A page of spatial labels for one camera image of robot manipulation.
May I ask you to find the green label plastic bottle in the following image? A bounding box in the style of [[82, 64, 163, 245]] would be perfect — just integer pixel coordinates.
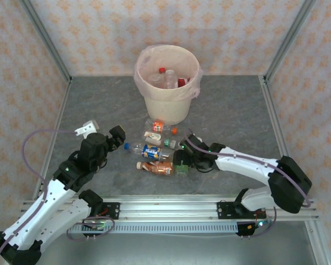
[[175, 162, 190, 178]]

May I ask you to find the clear bottle red cap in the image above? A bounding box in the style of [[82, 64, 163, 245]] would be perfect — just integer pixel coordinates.
[[147, 67, 166, 85]]

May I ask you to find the clear plastic bottle without label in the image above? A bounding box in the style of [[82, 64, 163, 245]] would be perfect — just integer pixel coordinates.
[[164, 70, 179, 89]]

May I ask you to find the cream plastic bin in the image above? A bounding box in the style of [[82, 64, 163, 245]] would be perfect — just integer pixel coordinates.
[[137, 46, 201, 125]]

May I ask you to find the pink plastic bin liner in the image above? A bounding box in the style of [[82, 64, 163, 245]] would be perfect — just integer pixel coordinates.
[[134, 45, 204, 102]]

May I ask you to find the brown copper label bottle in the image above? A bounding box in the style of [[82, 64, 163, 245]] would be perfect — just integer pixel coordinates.
[[136, 160, 174, 177]]

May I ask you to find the blue Pepsi plastic bottle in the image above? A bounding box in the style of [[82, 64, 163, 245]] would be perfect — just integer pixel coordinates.
[[124, 142, 175, 161]]

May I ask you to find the white label bottle green cap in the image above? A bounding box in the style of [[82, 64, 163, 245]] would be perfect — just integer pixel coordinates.
[[142, 131, 177, 148]]

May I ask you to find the orange label soda bottle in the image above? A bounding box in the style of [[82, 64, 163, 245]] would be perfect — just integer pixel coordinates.
[[145, 119, 178, 135]]

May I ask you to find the small circuit board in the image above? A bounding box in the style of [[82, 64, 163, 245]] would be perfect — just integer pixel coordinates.
[[82, 219, 106, 231], [248, 219, 271, 230]]

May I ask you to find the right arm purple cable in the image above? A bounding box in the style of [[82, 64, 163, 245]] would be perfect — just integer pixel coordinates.
[[186, 135, 312, 208]]

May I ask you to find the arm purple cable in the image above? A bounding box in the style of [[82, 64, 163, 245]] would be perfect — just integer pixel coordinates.
[[186, 135, 312, 208], [0, 129, 78, 263]]

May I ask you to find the aluminium table side rail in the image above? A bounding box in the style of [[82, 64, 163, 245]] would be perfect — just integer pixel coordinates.
[[34, 81, 72, 199], [260, 76, 319, 219]]

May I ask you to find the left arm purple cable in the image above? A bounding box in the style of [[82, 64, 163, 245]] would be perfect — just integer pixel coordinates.
[[0, 129, 78, 263]]

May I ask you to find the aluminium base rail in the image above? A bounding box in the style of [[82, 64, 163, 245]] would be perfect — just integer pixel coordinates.
[[22, 194, 319, 221]]

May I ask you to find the perforated grey cable duct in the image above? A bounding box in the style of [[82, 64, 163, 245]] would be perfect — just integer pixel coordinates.
[[67, 223, 239, 234]]

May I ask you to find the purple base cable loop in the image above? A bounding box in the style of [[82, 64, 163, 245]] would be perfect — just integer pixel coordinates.
[[66, 214, 115, 241], [241, 208, 278, 240]]

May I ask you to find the aluminium frame post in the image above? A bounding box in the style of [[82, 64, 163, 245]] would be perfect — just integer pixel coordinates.
[[264, 0, 317, 83], [23, 0, 73, 85]]

